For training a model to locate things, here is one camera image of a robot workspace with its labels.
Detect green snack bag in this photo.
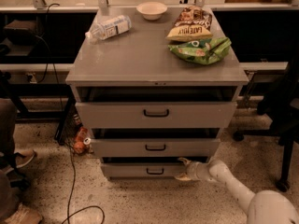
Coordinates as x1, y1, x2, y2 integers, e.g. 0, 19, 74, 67
168, 37, 232, 65

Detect tan shoe lower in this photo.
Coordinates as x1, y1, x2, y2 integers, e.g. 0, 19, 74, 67
1, 203, 43, 224

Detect person leg lower left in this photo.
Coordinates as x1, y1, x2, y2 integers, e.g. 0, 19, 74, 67
0, 170, 20, 221

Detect white bowl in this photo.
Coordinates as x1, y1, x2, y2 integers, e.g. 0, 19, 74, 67
136, 2, 167, 21

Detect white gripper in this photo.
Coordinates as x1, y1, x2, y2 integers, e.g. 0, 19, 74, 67
175, 157, 214, 181

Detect grey middle drawer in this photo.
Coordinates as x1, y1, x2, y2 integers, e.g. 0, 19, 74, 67
91, 138, 220, 158

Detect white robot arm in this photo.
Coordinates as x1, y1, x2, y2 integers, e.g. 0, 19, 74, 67
176, 158, 299, 224

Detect clear plastic water bottle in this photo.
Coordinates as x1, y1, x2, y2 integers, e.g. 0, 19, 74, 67
85, 15, 132, 41

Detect grey metal drawer cabinet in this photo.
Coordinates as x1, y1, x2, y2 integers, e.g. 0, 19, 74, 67
66, 7, 249, 166

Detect person leg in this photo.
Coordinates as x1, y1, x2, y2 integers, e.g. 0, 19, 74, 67
0, 98, 17, 155
0, 170, 20, 221

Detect grey drawer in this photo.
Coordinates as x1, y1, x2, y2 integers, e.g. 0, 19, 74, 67
91, 138, 220, 158
76, 102, 236, 129
101, 162, 185, 179

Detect grey bottom drawer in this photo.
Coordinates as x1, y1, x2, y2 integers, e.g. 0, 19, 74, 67
101, 162, 185, 179

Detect black rolling chair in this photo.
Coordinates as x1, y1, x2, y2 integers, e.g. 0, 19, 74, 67
233, 56, 299, 192

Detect brown yellow chip bag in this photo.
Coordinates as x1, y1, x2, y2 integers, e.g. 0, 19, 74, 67
166, 6, 212, 42

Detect orange objects on floor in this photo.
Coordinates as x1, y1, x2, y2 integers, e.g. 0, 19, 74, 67
73, 127, 91, 154

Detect grey top drawer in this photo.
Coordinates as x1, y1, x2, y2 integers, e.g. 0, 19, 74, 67
76, 102, 236, 129

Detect person leg upper left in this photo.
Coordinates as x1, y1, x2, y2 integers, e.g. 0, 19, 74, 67
0, 98, 17, 155

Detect black floor cable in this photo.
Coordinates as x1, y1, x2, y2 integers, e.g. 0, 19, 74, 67
61, 140, 106, 224

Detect dark box on shelf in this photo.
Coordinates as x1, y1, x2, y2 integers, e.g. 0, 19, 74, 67
4, 20, 36, 46

